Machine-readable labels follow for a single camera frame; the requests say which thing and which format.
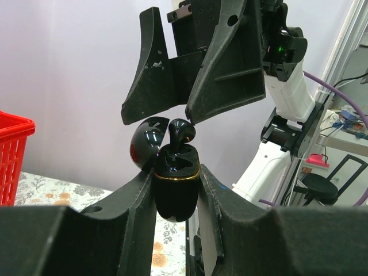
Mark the red plastic shopping basket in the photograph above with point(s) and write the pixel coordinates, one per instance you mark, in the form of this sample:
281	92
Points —
14	133

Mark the floral patterned table mat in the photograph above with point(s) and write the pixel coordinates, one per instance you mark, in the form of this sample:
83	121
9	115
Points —
168	256

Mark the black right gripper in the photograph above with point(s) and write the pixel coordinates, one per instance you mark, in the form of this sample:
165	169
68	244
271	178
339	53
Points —
231	74

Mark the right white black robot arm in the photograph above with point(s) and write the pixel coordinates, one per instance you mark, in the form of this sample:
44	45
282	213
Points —
293	122

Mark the glossy black gold-trimmed case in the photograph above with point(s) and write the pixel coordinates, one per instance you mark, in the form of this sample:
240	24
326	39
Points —
176	176

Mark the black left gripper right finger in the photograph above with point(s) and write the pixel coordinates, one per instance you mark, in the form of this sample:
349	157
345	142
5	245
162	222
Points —
240	238

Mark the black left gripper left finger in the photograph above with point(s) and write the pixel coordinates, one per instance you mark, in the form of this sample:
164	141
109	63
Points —
113	236

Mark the pink object in background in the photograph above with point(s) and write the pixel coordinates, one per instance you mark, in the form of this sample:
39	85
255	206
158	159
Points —
318	160

